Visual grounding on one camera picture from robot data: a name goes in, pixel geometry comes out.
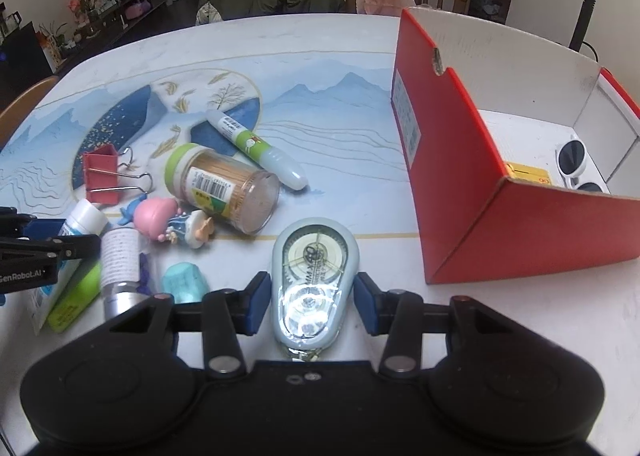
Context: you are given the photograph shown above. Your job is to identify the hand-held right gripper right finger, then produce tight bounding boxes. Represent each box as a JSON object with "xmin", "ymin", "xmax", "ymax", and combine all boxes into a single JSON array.
[{"xmin": 352, "ymin": 271, "xmax": 521, "ymax": 379}]

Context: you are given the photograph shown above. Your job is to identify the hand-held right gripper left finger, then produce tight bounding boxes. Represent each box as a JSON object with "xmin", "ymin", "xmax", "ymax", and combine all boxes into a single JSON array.
[{"xmin": 102, "ymin": 271, "xmax": 273, "ymax": 379}]

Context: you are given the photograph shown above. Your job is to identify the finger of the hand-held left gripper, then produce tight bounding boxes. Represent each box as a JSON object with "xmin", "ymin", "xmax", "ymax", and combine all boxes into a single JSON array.
[
  {"xmin": 0, "ymin": 234, "xmax": 102, "ymax": 263},
  {"xmin": 0, "ymin": 206, "xmax": 67, "ymax": 237}
]

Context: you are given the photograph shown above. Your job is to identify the white and blue tube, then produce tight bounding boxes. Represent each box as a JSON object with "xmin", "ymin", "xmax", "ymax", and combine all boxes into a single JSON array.
[{"xmin": 30, "ymin": 198, "xmax": 109, "ymax": 337}]

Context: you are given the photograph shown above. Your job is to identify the yellow-green small box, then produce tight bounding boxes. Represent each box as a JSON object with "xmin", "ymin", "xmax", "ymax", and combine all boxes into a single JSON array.
[{"xmin": 47, "ymin": 261, "xmax": 104, "ymax": 335}]

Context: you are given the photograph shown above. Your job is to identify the small bottle with silver cap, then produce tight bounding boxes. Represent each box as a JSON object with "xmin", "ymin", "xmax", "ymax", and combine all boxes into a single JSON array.
[{"xmin": 100, "ymin": 227, "xmax": 147, "ymax": 323}]

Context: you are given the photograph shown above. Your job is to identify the grey correction tape dispenser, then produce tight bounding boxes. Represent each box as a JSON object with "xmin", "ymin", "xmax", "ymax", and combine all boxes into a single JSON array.
[{"xmin": 270, "ymin": 217, "xmax": 360, "ymax": 363}]

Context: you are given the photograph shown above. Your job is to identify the teal eraser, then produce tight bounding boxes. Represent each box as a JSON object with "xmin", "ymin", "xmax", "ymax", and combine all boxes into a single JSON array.
[{"xmin": 161, "ymin": 262, "xmax": 209, "ymax": 305}]

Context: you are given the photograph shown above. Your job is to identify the red binder clip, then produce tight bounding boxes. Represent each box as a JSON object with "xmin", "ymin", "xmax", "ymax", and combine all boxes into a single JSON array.
[{"xmin": 82, "ymin": 145, "xmax": 154, "ymax": 207}]

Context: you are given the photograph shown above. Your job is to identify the pink-haired doll figurine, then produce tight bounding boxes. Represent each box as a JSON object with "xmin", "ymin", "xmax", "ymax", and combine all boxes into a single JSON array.
[{"xmin": 119, "ymin": 196, "xmax": 217, "ymax": 250}]

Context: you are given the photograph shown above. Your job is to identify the toothpick jar with green lid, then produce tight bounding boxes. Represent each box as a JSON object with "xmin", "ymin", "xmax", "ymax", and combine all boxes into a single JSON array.
[{"xmin": 165, "ymin": 142, "xmax": 281, "ymax": 236}]

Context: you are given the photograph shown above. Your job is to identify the red cardboard box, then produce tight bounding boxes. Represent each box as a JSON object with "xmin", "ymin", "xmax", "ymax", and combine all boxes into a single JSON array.
[{"xmin": 390, "ymin": 6, "xmax": 640, "ymax": 285}]

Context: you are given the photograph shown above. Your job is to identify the white and green glue pen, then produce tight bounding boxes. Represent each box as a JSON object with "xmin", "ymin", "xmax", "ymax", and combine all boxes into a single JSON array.
[{"xmin": 206, "ymin": 109, "xmax": 308, "ymax": 192}]

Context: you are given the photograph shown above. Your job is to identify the wooden chair with curved back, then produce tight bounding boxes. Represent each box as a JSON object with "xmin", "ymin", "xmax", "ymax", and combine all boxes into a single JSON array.
[{"xmin": 0, "ymin": 76, "xmax": 61, "ymax": 148}]

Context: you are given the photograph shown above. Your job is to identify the black tall cabinet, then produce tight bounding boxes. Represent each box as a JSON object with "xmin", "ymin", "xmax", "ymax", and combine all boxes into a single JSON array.
[{"xmin": 0, "ymin": 21, "xmax": 54, "ymax": 98}]

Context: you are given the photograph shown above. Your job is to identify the mountain print table mat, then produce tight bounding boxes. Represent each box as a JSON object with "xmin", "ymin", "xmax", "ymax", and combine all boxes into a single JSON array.
[{"xmin": 0, "ymin": 48, "xmax": 426, "ymax": 243}]

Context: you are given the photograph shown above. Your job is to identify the yellow small box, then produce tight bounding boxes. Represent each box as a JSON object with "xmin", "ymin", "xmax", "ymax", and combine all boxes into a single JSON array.
[{"xmin": 504, "ymin": 162, "xmax": 554, "ymax": 187}]

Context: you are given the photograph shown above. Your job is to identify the dark low media cabinet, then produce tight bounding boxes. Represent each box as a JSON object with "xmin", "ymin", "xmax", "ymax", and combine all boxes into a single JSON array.
[{"xmin": 50, "ymin": 0, "xmax": 177, "ymax": 68}]

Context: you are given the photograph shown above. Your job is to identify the white sunglasses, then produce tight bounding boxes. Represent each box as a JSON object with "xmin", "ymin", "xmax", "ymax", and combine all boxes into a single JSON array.
[{"xmin": 555, "ymin": 134, "xmax": 612, "ymax": 195}]

